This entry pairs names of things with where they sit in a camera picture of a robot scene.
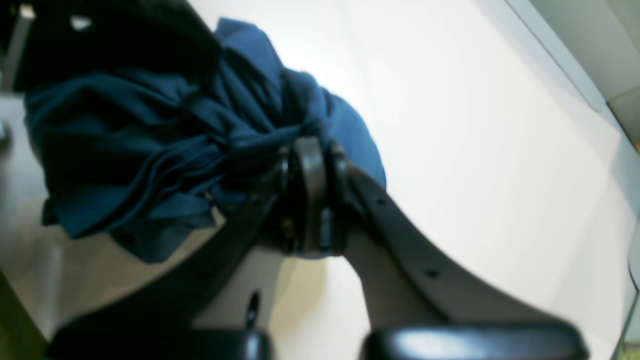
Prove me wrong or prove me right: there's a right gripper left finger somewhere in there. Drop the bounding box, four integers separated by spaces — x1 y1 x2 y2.
47 137 326 360

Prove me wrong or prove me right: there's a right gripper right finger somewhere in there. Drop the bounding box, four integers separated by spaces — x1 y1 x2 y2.
326 143 590 360

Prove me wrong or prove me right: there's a dark blue t-shirt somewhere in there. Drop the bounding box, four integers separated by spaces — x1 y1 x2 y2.
24 18 387 264

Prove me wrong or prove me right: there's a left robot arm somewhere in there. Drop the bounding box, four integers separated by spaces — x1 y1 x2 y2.
1 0 222 95

